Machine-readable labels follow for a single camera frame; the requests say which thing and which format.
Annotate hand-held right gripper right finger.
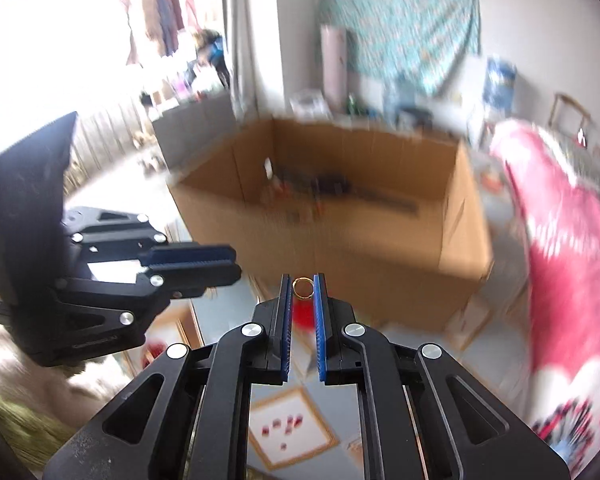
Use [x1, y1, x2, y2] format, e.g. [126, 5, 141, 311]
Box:
[314, 272, 571, 480]

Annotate pink rolled mat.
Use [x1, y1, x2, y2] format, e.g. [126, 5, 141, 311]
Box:
[321, 24, 348, 116]

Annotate white curtain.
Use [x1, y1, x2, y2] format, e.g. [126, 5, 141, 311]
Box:
[222, 0, 283, 121]

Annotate brown cardboard box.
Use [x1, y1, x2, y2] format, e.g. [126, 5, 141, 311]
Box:
[169, 116, 495, 333]

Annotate pink floral blanket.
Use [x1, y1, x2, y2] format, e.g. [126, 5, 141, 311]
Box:
[490, 119, 600, 466]

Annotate pink and black wristwatch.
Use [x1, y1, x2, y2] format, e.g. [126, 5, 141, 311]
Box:
[310, 172, 421, 213]

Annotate grey cabinet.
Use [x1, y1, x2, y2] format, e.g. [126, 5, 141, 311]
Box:
[152, 91, 237, 168]

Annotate teal floral wall cloth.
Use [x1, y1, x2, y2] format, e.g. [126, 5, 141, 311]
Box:
[317, 0, 482, 97]

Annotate wooden chair frame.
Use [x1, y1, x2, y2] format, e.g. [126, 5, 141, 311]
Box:
[547, 92, 593, 148]

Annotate white fluffy blanket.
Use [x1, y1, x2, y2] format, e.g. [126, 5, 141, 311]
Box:
[0, 290, 131, 411]

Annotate green fluffy cloth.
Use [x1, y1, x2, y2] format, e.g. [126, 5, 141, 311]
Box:
[0, 385, 81, 461]

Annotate hanging clothes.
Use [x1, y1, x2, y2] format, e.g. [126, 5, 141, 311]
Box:
[120, 0, 201, 66]

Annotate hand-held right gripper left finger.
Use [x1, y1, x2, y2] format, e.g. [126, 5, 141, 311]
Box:
[42, 272, 293, 480]

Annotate fruit print tablecloth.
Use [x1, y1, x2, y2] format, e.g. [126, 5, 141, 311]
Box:
[125, 270, 531, 480]

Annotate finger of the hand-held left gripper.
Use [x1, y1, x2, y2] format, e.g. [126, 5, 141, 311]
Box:
[62, 210, 237, 270]
[55, 266, 243, 333]

